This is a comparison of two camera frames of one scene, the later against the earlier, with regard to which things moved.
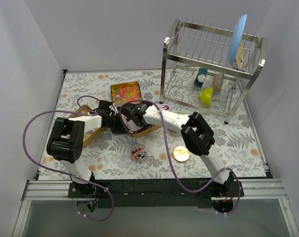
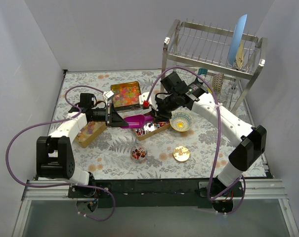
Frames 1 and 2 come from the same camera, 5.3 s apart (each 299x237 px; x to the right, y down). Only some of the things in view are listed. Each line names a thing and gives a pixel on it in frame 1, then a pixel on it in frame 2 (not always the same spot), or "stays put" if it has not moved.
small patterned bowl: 132,127 -> 144,96
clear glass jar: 139,153 stays put
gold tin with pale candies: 93,128 stays put
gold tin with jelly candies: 124,93 stays put
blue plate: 236,40 stays put
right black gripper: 126,111 -> 160,108
